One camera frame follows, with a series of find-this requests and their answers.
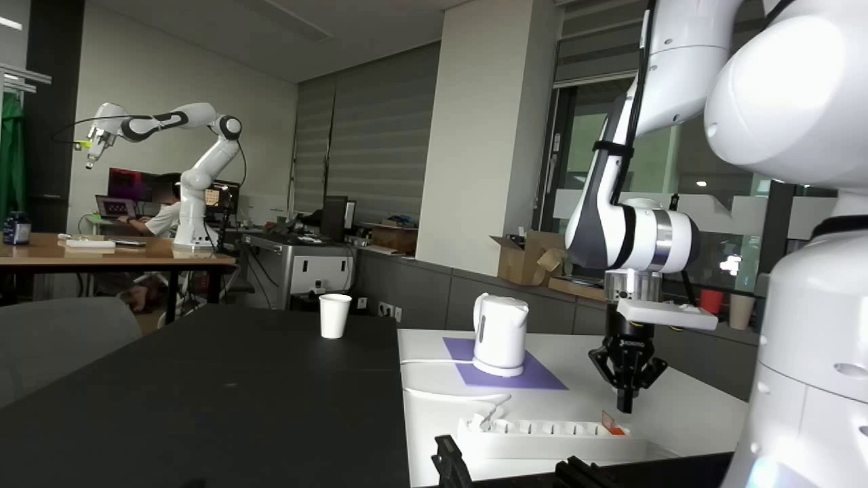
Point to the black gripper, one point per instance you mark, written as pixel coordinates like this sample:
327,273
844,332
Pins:
627,358

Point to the white power strip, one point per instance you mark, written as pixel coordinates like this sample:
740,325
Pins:
531,426

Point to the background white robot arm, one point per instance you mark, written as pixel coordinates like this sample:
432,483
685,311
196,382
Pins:
188,144

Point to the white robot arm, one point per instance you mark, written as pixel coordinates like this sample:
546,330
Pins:
787,105

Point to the white electric kettle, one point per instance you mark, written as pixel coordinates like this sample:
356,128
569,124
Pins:
501,334

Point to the cardboard box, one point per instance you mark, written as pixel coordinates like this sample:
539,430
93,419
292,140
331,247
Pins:
534,258

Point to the white paper cup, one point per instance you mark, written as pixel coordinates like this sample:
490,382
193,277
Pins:
336,311

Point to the grey cabinet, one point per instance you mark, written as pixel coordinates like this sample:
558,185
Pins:
283,273

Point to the dark grey table panel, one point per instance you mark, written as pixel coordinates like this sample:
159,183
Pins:
226,397

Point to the seated person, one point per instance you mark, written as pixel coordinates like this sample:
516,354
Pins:
162,224

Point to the grey chair back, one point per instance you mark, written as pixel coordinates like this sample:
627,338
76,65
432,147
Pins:
51,339

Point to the wooden desk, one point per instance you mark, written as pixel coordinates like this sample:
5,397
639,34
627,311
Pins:
52,254

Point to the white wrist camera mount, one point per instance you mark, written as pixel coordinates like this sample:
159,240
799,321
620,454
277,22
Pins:
665,313

